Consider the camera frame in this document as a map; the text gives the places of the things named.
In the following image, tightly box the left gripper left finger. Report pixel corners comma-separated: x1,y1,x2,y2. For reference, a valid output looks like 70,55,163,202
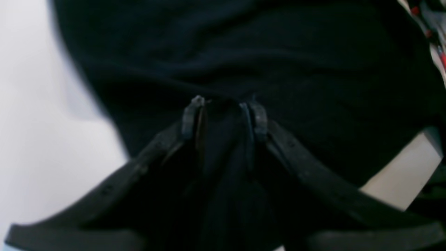
5,96,206,251

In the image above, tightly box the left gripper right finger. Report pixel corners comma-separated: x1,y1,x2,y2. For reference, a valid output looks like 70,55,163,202
240,101,445,251

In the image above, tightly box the black printed t-shirt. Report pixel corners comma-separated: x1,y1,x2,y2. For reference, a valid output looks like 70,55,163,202
49,0,446,251

